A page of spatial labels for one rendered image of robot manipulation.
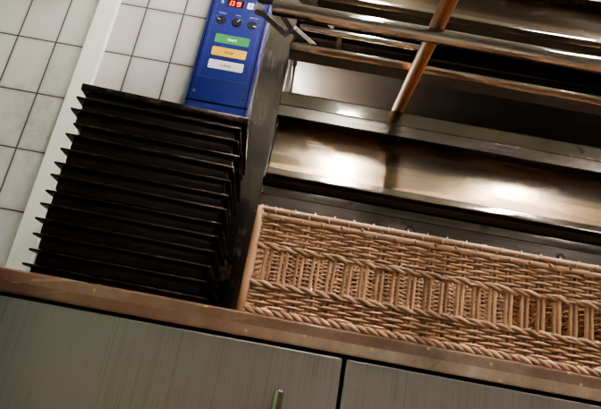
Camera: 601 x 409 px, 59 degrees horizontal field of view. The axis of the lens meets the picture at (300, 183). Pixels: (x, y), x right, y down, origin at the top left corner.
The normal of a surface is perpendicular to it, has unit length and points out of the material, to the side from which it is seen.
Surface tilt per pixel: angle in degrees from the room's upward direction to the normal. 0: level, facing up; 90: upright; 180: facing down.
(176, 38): 90
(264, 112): 90
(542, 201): 70
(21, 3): 90
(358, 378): 90
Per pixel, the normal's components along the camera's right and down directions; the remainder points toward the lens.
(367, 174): 0.11, -0.62
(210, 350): 0.05, -0.32
